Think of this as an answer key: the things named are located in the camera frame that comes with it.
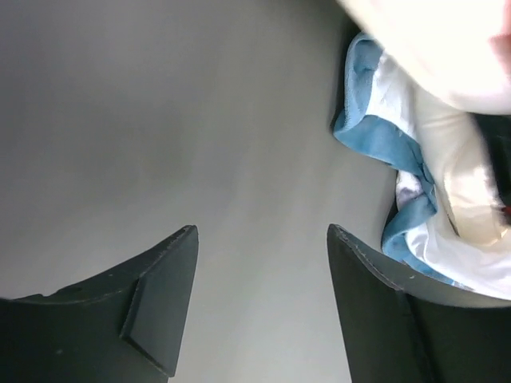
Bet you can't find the cream bear pillow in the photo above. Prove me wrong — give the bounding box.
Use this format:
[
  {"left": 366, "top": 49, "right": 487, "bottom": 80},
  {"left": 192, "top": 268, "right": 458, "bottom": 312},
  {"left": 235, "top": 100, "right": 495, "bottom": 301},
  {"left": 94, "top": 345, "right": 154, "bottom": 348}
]
[{"left": 343, "top": 1, "right": 510, "bottom": 245}]

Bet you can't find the blue white bear pillowcase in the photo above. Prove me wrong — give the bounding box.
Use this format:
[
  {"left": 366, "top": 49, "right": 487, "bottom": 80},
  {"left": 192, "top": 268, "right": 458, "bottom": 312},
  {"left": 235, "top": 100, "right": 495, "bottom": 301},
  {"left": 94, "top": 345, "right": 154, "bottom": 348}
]
[{"left": 333, "top": 33, "right": 510, "bottom": 299}]

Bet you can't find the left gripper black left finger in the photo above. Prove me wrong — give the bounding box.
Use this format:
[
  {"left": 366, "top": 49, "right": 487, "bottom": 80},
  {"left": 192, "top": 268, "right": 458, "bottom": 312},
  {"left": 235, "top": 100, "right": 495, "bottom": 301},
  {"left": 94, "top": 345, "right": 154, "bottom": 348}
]
[{"left": 1, "top": 225, "right": 199, "bottom": 382}]

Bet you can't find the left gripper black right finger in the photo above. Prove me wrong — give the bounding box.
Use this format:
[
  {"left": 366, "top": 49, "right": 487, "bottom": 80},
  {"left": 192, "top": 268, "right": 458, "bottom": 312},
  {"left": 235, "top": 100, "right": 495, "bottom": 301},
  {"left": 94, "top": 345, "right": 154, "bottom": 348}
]
[{"left": 327, "top": 224, "right": 510, "bottom": 382}]

